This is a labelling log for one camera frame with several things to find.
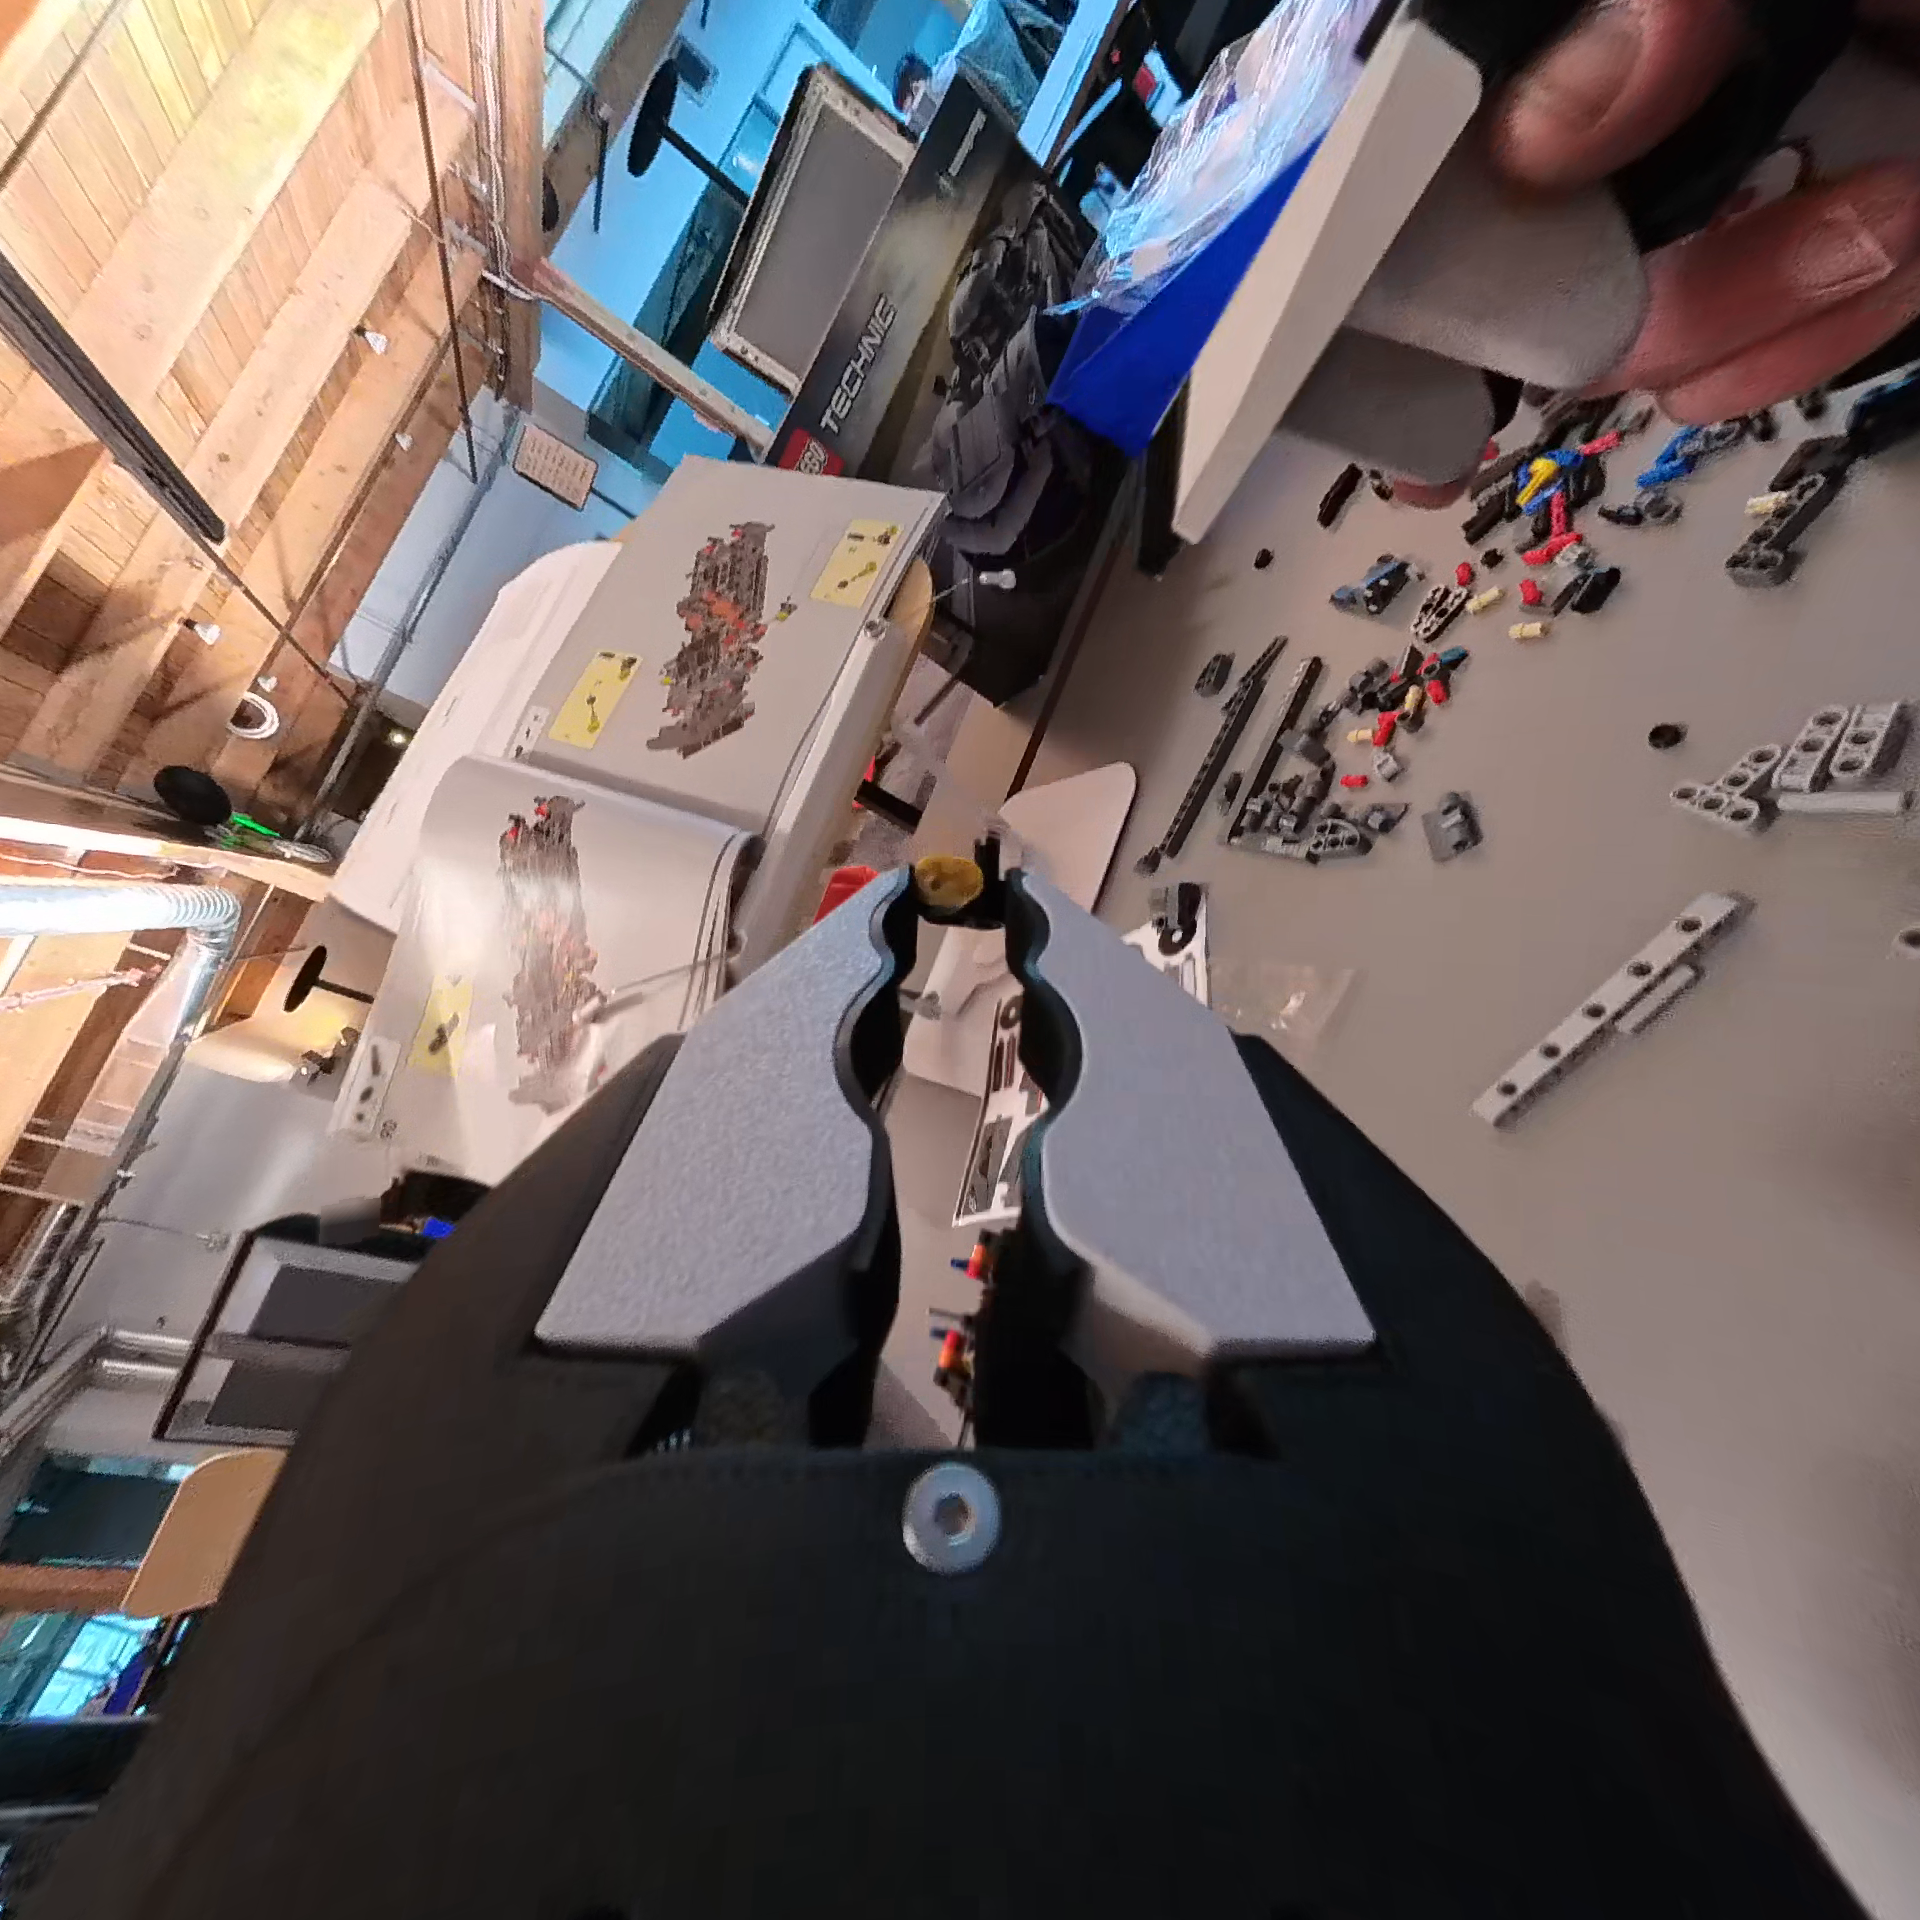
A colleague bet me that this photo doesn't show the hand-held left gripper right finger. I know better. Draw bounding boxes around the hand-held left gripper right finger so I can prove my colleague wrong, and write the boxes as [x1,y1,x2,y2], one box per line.
[999,865,1379,1396]

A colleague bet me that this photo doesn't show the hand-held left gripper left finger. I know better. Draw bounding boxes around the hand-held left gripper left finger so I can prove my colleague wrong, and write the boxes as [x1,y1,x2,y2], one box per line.
[534,864,920,1368]

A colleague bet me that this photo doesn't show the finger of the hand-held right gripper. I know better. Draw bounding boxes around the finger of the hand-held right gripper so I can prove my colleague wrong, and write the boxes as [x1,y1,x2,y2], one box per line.
[1169,1,1488,546]

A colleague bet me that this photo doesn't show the small black yellow lego assembly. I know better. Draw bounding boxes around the small black yellow lego assembly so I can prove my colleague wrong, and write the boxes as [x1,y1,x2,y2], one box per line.
[912,833,1010,925]

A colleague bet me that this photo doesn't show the lego sticker sheet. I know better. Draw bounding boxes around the lego sticker sheet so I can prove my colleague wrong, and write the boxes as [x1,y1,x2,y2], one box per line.
[947,885,1210,1228]

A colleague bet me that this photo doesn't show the pile of small lego pieces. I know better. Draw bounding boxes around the pile of small lego pieces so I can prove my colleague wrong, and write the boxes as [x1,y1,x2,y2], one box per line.
[1317,382,1870,751]

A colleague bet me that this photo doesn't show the black lego set box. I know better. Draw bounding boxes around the black lego set box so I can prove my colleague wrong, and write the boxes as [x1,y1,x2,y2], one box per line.
[760,71,1145,711]

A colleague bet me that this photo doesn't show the dark grey angled lego beam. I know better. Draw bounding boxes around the dark grey angled lego beam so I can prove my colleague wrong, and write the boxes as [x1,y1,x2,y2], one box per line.
[1722,469,1851,588]

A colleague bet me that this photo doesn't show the dark grey lego connectors cluster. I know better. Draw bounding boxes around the dark grey lego connectors cluster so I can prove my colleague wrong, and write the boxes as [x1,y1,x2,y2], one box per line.
[1230,703,1411,865]

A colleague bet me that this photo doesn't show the long dark lego beam with holes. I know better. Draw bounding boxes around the long dark lego beam with holes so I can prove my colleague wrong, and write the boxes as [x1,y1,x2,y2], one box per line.
[1134,636,1288,876]

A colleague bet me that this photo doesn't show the long dark thin lego bar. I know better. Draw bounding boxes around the long dark thin lego bar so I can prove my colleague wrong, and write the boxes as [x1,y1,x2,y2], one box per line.
[1221,653,1326,845]

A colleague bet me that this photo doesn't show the long light grey lego beam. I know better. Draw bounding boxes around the long light grey lego beam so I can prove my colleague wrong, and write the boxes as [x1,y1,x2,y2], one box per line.
[1467,890,1757,1130]

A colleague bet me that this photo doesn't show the Lego Technic box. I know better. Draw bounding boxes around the Lego Technic box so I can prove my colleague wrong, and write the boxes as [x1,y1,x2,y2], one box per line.
[702,64,920,402]

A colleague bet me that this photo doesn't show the open lego instruction booklet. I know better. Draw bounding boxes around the open lego instruction booklet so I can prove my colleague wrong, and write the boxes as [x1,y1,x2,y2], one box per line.
[322,455,951,1144]

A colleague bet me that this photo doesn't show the person's right hand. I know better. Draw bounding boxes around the person's right hand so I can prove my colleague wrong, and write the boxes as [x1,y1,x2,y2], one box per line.
[1370,0,1920,514]

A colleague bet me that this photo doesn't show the clear plastic bags bundle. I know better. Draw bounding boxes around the clear plastic bags bundle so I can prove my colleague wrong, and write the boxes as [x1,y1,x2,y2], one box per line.
[1075,0,1402,319]

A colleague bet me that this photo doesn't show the blue plastic bin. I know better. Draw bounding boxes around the blue plastic bin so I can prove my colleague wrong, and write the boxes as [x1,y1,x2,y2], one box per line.
[1043,127,1352,455]

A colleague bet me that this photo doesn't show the small clear empty bag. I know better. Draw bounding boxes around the small clear empty bag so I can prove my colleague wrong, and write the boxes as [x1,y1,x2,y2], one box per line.
[1206,960,1354,1039]

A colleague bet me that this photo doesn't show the wooden book stand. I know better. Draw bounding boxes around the wooden book stand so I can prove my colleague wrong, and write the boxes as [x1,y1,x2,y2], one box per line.
[735,556,962,961]

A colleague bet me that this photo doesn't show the wooden chair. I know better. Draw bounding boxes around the wooden chair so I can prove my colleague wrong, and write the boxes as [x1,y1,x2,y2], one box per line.
[122,1447,290,1621]

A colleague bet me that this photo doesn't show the elastic page cord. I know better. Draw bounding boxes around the elastic page cord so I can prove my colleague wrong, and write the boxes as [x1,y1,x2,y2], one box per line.
[573,960,741,1029]
[866,564,1024,636]

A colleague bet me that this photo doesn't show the silver ventilation duct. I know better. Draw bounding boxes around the silver ventilation duct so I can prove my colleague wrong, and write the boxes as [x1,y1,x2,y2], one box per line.
[0,879,243,1052]

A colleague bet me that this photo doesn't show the white wall notice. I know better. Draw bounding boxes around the white wall notice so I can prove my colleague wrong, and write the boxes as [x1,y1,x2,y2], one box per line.
[512,421,600,510]

